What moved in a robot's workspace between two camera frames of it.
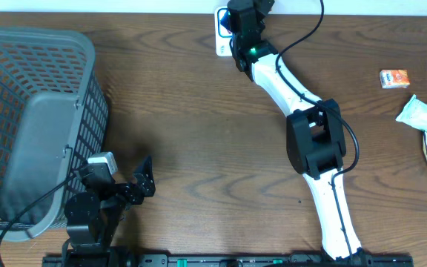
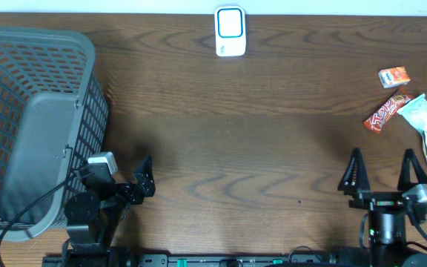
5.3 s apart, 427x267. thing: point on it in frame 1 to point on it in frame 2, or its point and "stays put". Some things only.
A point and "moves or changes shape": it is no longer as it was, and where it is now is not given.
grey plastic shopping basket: [41, 115] stays put
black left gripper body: [125, 193] stays put
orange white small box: [394, 78] stays put
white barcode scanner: [223, 31] stays put
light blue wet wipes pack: [421, 116] moves or changes shape
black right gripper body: [236, 41] to [382, 201]
